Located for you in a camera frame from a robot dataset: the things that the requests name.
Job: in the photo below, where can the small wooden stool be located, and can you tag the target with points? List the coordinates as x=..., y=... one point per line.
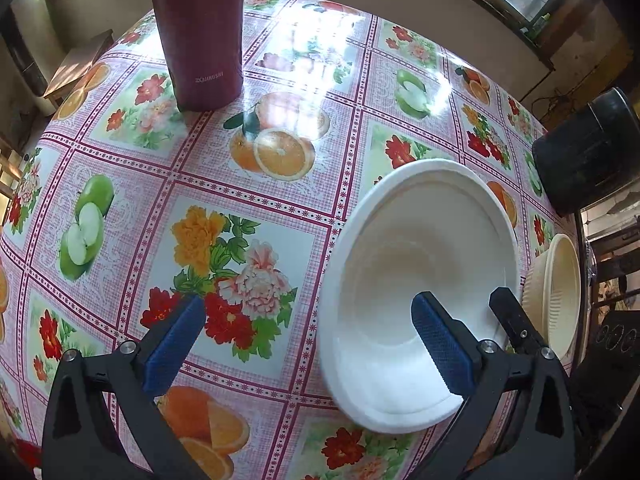
x=75, y=65

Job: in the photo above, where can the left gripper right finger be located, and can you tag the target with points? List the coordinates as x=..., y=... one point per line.
x=445, y=344

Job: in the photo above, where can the cream ribbed bowl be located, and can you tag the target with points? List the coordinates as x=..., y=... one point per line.
x=551, y=294

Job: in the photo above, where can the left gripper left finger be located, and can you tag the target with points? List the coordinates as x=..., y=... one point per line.
x=79, y=440

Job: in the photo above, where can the white tower air conditioner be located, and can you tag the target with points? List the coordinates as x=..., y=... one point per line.
x=28, y=32

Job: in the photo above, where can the magenta thermos bottle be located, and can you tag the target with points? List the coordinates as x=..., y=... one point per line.
x=202, y=44

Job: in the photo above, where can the floral fruit tablecloth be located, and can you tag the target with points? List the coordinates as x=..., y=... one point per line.
x=127, y=205

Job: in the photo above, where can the black cylindrical container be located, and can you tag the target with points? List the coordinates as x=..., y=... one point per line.
x=590, y=155

